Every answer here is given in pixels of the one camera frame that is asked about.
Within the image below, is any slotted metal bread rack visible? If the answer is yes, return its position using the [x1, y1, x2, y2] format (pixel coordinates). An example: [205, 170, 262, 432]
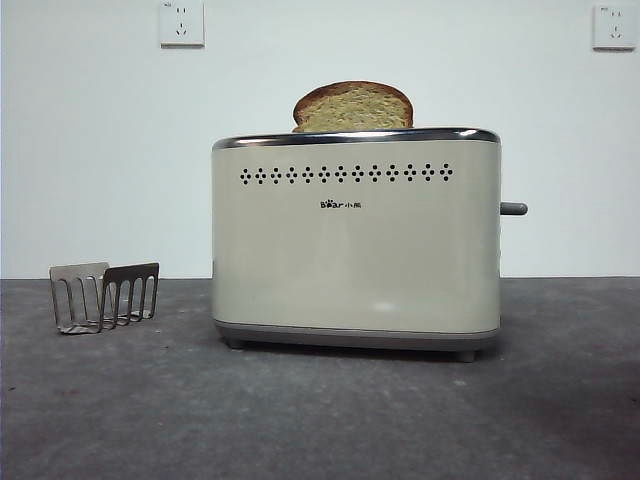
[48, 261, 161, 335]

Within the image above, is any cream two-slot toaster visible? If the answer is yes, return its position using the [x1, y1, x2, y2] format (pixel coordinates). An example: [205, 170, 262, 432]
[210, 127, 503, 363]

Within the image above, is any white wall socket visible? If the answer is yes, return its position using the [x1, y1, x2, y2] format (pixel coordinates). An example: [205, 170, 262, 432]
[592, 4, 630, 51]
[160, 0, 206, 49]

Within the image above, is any brown-crusted bread slice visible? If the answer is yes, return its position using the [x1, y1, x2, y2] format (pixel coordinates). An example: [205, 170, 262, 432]
[291, 80, 416, 134]

